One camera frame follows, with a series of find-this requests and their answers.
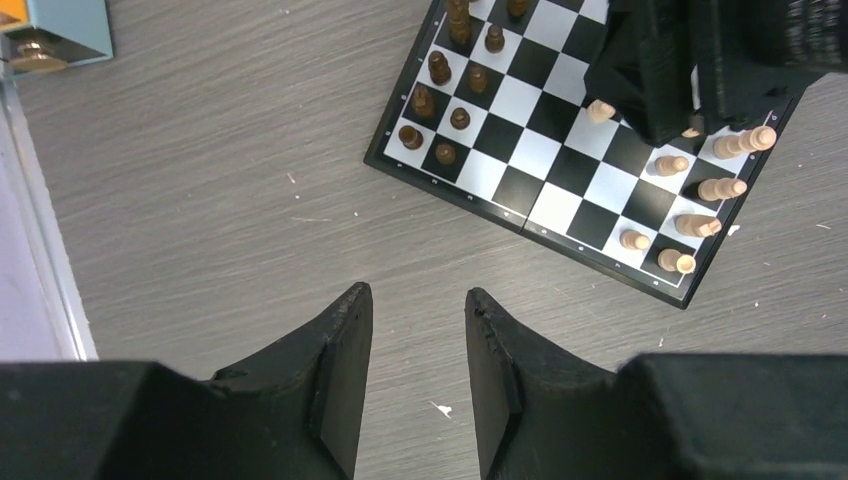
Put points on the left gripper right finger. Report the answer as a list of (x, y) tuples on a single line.
[(541, 412)]

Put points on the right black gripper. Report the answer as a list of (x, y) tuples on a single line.
[(751, 56)]

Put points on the light wooden chess pawn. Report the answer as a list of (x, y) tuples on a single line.
[(599, 111)]

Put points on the black white chess board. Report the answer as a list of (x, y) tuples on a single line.
[(532, 161)]

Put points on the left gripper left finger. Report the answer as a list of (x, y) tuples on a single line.
[(292, 410)]

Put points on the dark chess piece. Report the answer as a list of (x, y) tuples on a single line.
[(410, 137), (445, 153), (422, 102), (439, 69), (459, 25), (460, 118), (477, 78), (495, 40)]

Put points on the yellow teal drawer box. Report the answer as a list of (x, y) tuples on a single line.
[(46, 36)]

